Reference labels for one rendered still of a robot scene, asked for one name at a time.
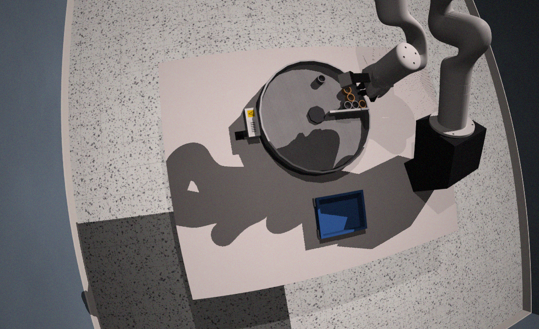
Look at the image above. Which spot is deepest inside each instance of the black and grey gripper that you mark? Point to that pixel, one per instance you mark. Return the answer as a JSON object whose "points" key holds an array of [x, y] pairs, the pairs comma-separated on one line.
{"points": [[372, 89]]}

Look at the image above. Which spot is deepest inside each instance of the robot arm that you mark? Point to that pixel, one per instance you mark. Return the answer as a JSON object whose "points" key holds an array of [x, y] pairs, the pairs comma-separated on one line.
{"points": [[470, 34]]}

